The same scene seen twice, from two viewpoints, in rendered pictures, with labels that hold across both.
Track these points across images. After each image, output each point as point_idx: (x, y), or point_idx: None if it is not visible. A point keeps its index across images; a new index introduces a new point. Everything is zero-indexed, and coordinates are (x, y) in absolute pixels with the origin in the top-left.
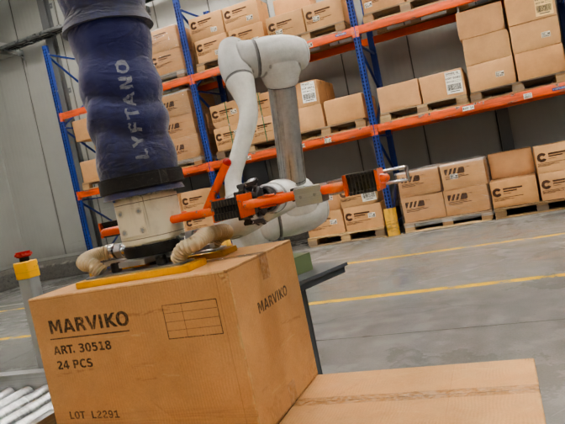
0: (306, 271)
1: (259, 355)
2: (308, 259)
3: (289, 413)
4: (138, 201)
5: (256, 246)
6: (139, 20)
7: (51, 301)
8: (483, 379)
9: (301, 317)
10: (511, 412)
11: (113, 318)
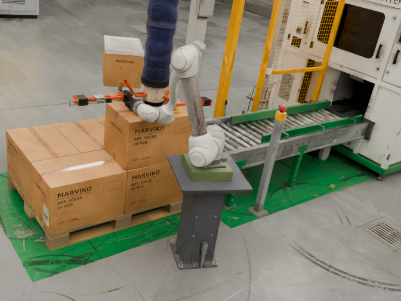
0: (190, 177)
1: (107, 131)
2: (191, 174)
3: (110, 156)
4: None
5: (136, 118)
6: (148, 25)
7: None
8: (60, 175)
9: (124, 147)
10: (42, 165)
11: None
